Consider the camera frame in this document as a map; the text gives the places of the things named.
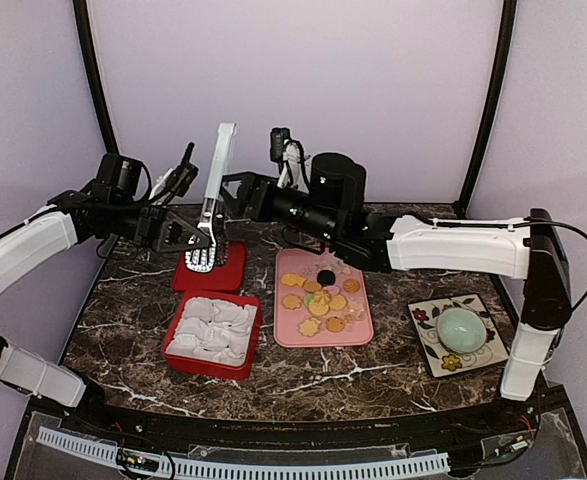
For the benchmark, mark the round waffle cookie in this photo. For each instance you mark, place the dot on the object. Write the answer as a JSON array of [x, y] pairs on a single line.
[[338, 303]]

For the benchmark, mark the right black frame post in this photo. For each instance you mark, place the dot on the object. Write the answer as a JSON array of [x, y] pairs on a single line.
[[490, 108]]

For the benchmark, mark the black frame post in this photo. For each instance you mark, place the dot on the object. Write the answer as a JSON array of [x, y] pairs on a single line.
[[93, 75], [490, 108]]

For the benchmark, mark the black round cookie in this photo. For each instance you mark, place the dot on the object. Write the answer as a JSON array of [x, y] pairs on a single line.
[[326, 277]]

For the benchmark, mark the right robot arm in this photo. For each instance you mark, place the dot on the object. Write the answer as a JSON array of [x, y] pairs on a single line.
[[527, 249]]

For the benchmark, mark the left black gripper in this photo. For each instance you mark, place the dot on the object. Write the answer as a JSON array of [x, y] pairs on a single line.
[[154, 220]]

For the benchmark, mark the white paper cupcake liners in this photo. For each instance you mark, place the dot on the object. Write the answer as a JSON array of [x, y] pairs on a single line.
[[213, 330]]

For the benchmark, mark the left black frame post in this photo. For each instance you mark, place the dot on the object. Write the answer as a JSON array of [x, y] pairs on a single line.
[[93, 75]]

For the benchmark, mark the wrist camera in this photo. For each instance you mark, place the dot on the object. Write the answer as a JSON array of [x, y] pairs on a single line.
[[337, 186], [118, 174]]

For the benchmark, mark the round tan cookie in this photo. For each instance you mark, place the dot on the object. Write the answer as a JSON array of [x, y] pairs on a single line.
[[312, 286]]

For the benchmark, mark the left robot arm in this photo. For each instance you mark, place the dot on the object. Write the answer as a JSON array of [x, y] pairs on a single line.
[[66, 221]]

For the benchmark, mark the flower cookie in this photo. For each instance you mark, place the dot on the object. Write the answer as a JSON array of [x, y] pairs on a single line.
[[309, 327], [291, 302]]

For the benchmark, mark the pink tray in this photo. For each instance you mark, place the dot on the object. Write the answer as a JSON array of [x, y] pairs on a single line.
[[286, 322]]

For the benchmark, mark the swirl cookie right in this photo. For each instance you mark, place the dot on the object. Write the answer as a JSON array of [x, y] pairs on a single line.
[[351, 286]]

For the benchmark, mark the floral square plate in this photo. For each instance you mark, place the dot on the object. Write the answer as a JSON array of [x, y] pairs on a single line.
[[443, 362]]

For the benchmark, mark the red box lid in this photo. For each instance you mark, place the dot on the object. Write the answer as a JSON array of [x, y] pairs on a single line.
[[226, 278]]

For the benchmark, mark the light green bowl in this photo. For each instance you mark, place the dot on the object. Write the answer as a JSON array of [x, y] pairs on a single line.
[[461, 330]]

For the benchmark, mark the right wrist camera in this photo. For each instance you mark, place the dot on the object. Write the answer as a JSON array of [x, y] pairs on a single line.
[[337, 186]]

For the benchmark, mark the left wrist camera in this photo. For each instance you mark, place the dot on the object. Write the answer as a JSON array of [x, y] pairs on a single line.
[[118, 174]]

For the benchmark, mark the red cookie box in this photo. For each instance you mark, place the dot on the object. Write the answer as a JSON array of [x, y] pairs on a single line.
[[185, 365]]

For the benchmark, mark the metal serving tongs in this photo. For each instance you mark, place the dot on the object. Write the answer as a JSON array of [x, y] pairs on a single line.
[[203, 260]]

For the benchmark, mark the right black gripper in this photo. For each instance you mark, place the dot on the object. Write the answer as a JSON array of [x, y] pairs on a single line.
[[249, 184]]

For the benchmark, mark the fish shaped cookie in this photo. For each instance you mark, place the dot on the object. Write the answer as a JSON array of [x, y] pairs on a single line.
[[293, 280]]

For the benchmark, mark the white cable duct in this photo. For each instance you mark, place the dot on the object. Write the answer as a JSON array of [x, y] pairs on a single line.
[[209, 464]]

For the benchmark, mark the swirl butter cookie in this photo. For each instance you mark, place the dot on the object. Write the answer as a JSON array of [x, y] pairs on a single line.
[[319, 306]]

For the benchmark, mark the clear wrapped star candies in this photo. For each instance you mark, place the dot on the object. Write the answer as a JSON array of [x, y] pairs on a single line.
[[357, 308]]

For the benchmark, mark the round orange cookie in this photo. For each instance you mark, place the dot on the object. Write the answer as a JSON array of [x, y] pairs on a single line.
[[335, 324]]

